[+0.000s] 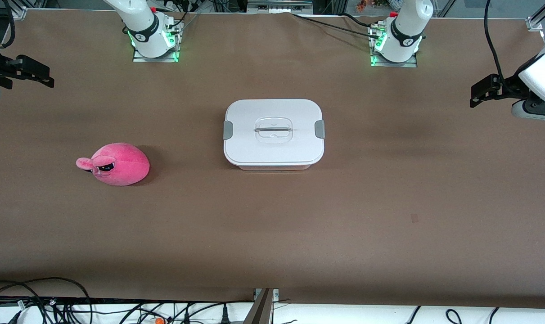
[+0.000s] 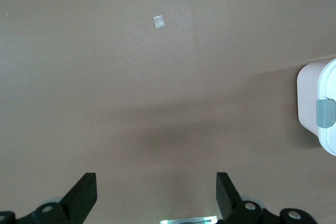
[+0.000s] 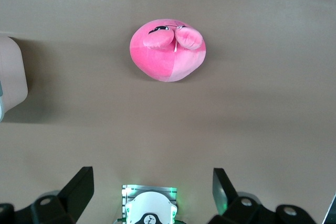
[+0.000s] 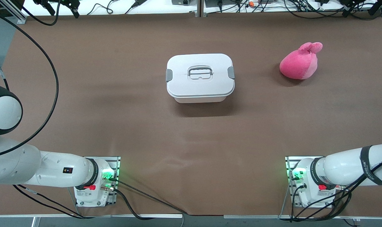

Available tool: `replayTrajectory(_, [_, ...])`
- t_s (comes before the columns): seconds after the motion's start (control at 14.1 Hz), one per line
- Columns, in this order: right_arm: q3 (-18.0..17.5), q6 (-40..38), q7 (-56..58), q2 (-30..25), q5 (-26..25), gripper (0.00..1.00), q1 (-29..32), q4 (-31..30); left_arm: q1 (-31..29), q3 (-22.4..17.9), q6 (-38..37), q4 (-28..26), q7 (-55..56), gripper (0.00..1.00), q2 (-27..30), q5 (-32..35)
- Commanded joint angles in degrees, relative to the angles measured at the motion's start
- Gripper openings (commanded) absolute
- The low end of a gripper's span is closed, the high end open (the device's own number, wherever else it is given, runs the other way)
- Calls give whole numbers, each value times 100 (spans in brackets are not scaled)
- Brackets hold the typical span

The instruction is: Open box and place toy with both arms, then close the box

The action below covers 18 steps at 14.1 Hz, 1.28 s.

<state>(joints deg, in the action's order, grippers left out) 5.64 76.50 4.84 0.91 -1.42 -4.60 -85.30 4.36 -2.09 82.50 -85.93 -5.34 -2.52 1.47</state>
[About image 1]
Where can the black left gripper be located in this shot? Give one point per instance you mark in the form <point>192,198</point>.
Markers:
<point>509,87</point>

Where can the pink plush toy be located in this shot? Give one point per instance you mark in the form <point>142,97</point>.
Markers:
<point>123,164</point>

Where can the white box lid grey clips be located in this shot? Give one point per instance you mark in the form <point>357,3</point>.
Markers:
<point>272,150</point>

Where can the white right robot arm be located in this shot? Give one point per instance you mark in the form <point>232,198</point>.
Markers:
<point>146,27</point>

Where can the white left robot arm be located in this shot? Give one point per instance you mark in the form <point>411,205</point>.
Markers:
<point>405,31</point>

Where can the translucent pink plastic box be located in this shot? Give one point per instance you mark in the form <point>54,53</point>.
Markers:
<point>272,168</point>

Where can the orange figurine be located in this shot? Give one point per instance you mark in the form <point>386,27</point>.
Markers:
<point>361,5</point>

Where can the grey metal device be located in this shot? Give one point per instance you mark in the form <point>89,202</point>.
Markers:
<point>279,5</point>

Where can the brown table cover sheet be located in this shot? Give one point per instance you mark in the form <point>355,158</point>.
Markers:
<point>272,225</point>

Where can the black power plug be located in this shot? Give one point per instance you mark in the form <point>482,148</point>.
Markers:
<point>225,317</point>

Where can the aluminium profile beam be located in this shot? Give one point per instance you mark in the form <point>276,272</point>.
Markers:
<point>261,310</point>

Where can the aluminium frame corner profile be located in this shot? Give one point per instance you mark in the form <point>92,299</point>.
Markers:
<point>535,23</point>
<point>19,12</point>

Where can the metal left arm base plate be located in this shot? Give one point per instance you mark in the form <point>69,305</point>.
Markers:
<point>412,64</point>

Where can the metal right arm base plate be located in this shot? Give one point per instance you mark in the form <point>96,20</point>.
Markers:
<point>139,57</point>

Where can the small metal corner bracket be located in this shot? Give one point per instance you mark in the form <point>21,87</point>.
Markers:
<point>276,293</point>

